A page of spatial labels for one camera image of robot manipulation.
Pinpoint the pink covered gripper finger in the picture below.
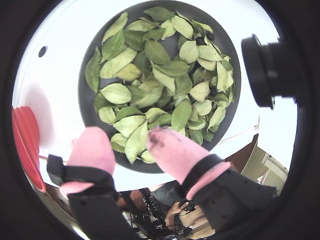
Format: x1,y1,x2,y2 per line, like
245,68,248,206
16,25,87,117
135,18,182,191
46,126,138,240
146,126,279,233

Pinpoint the person forearm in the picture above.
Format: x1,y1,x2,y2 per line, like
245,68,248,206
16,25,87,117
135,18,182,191
164,201,216,233

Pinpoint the green leaves pile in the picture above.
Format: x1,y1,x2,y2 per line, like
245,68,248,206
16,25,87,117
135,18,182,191
84,6,236,165

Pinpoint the red ribbed plastic cup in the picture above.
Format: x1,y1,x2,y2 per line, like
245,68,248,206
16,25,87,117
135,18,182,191
11,106,47,193

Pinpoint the dark grey round bowl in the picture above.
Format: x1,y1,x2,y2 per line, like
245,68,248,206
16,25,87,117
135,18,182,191
77,0,242,175

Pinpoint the black handheld controller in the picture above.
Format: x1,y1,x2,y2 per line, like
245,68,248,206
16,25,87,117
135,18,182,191
178,198,198,213

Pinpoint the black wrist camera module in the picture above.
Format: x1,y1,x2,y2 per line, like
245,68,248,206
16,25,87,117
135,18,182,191
240,34,305,110

